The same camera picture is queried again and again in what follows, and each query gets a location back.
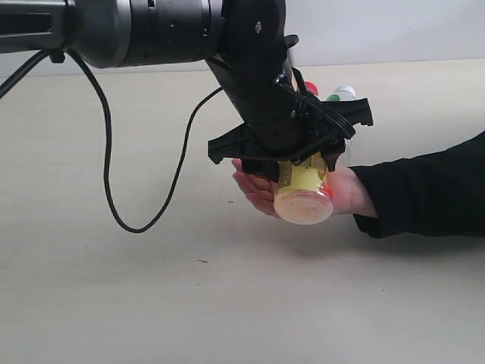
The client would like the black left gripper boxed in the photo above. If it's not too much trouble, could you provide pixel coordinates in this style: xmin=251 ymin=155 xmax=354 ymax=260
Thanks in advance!
xmin=208 ymin=60 xmax=374 ymax=182

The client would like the yellow label juice bottle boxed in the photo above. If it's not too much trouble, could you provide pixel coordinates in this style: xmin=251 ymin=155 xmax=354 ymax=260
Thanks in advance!
xmin=272 ymin=80 xmax=334 ymax=225

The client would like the clear bottle green white label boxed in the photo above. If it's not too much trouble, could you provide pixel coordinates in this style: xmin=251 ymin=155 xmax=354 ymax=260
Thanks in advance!
xmin=327 ymin=85 xmax=356 ymax=167

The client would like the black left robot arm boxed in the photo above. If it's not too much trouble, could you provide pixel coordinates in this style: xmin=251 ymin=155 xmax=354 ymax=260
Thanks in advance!
xmin=1 ymin=1 xmax=373 ymax=180

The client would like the person's open right hand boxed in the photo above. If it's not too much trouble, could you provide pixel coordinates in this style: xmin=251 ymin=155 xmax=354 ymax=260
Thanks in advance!
xmin=231 ymin=158 xmax=378 ymax=219

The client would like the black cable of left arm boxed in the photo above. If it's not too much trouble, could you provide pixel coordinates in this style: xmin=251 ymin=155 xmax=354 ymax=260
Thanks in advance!
xmin=0 ymin=49 xmax=224 ymax=234

